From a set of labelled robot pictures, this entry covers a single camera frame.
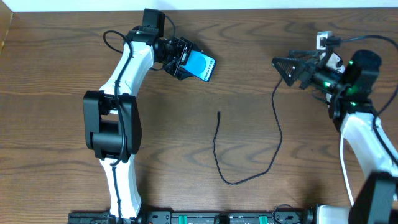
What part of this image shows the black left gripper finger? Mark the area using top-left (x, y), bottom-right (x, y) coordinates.
top-left (180, 37), bottom-right (203, 53)
top-left (174, 65), bottom-right (194, 80)

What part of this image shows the blue samsung galaxy phone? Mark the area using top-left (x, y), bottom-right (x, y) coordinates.
top-left (180, 50), bottom-right (216, 82)

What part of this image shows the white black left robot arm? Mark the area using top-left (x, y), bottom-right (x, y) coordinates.
top-left (83, 9), bottom-right (216, 223)

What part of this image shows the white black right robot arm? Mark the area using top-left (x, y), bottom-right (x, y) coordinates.
top-left (272, 50), bottom-right (397, 223)

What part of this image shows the black usb charging cable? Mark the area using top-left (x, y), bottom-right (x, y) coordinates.
top-left (212, 77), bottom-right (284, 186)

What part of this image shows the white usb wall charger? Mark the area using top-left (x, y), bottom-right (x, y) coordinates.
top-left (325, 52), bottom-right (345, 73)

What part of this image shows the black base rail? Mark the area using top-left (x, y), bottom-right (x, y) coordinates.
top-left (67, 210), bottom-right (318, 224)

